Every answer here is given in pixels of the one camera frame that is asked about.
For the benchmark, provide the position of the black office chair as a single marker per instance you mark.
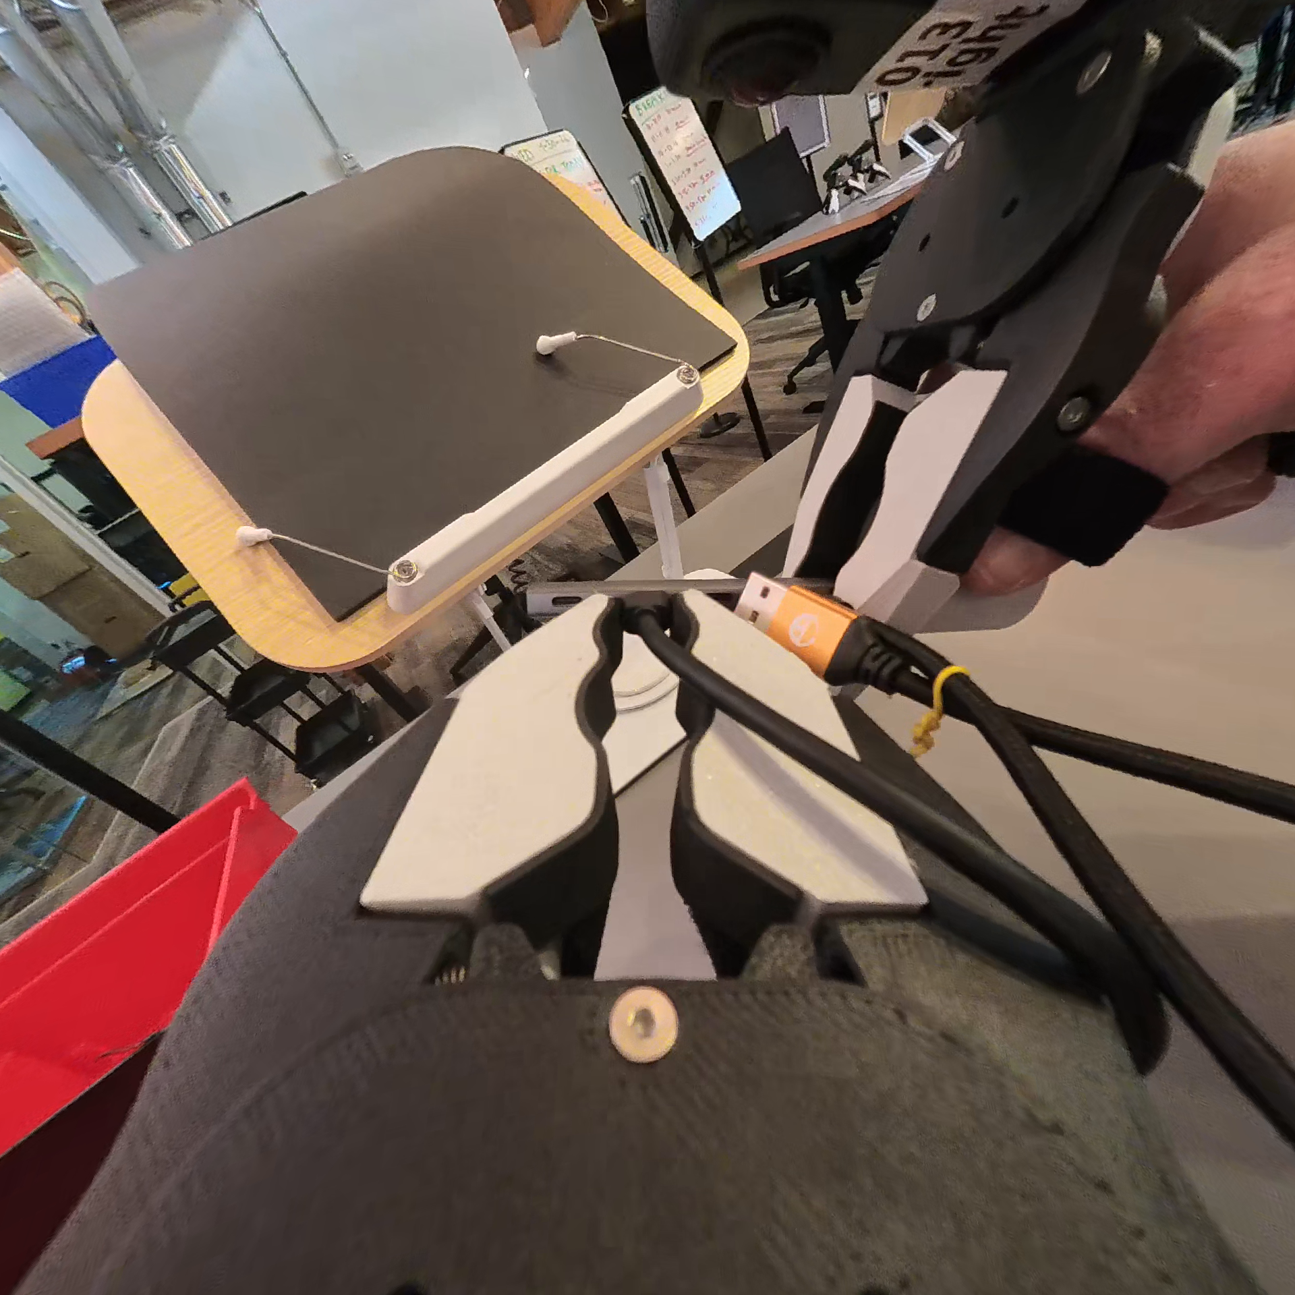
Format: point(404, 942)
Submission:
point(774, 182)

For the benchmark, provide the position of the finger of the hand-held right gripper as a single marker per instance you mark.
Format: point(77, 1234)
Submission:
point(940, 446)
point(825, 486)

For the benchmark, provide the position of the person's right hand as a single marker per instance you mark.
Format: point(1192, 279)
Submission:
point(1213, 353)

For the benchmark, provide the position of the grey usb hub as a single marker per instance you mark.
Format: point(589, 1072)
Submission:
point(698, 585)

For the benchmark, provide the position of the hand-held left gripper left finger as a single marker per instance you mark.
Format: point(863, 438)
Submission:
point(485, 790)

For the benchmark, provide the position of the black sheet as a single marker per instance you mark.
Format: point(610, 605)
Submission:
point(353, 353)

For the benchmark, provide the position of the whiteboard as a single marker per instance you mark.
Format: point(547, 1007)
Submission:
point(566, 167)
point(687, 162)

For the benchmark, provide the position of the yellow twist tie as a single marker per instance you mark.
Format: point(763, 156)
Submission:
point(936, 708)

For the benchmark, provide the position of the red plastic bin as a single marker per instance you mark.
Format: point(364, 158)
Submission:
point(100, 961)

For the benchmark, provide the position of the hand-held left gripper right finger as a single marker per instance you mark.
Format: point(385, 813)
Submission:
point(769, 830)

